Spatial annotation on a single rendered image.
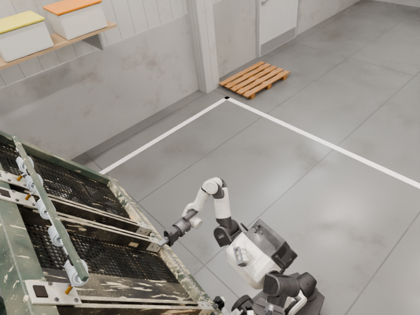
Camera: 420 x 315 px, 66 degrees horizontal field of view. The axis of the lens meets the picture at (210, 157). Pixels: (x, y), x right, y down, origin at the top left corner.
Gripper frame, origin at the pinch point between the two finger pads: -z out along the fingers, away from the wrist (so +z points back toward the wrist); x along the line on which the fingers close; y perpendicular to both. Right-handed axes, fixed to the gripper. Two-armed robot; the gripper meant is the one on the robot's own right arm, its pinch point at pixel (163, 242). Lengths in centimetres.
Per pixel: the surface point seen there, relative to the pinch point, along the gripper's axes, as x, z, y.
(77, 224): 10.1, -28.3, -36.9
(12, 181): 39, -43, -59
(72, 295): 37, -55, 15
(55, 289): 42, -59, 12
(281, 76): -88, 415, -159
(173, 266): -46.5, 12.9, -7.6
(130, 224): -30, 9, -45
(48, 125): -86, 64, -294
